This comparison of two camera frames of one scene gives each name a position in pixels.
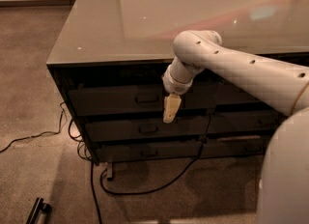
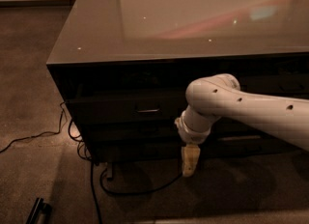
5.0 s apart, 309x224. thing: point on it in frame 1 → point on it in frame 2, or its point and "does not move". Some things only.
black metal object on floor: [39, 208] does not move
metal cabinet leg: [110, 171] does not move
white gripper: [175, 86] → [189, 133]
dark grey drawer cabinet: [118, 42] does not move
